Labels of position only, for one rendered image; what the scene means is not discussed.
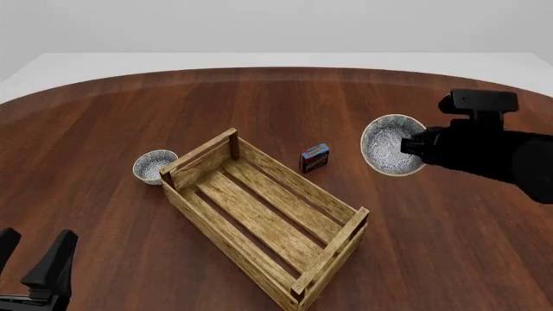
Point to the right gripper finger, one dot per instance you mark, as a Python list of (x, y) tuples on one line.
[(411, 146)]

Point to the wooden slat tray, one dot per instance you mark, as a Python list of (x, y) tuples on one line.
[(259, 220)]

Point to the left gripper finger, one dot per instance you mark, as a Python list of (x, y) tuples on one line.
[(52, 265), (6, 246)]

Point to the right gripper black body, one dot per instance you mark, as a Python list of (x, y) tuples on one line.
[(437, 149)]

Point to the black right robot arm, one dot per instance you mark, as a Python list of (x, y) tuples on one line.
[(510, 158)]

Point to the small printed food box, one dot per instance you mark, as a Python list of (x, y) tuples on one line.
[(314, 158)]

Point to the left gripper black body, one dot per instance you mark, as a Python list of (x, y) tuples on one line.
[(30, 304)]

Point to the blue-white patterned bowl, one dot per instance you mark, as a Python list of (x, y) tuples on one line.
[(149, 166), (382, 145)]

